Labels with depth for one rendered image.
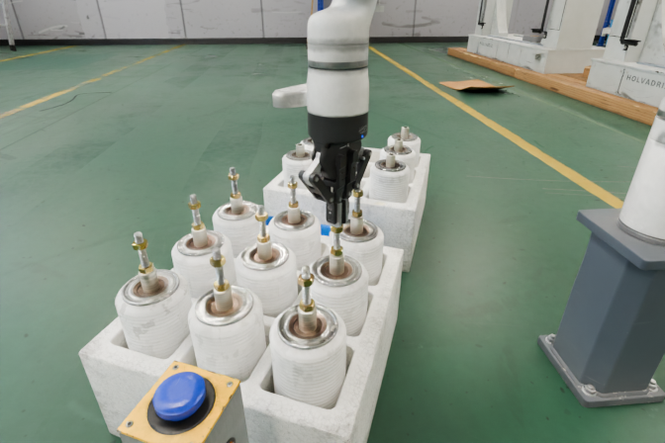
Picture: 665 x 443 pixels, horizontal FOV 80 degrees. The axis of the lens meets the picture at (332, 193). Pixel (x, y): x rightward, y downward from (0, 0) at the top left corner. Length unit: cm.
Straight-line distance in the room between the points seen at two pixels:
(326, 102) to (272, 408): 36
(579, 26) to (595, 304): 321
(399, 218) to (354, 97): 53
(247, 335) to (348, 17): 40
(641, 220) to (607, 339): 20
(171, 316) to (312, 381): 22
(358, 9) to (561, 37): 336
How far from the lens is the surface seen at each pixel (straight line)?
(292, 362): 50
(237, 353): 56
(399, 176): 94
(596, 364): 83
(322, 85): 46
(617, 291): 74
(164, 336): 62
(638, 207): 72
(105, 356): 65
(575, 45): 385
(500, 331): 93
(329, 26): 45
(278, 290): 62
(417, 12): 701
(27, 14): 782
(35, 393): 93
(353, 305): 59
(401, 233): 96
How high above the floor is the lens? 61
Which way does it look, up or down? 26 degrees down
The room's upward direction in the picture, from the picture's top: straight up
